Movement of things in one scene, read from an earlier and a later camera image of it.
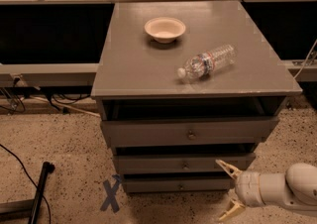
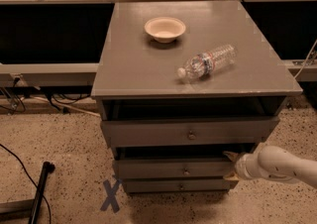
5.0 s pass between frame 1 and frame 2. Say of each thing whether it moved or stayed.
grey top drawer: stayed
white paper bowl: stayed
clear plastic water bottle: stayed
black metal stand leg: stayed
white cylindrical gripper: moved
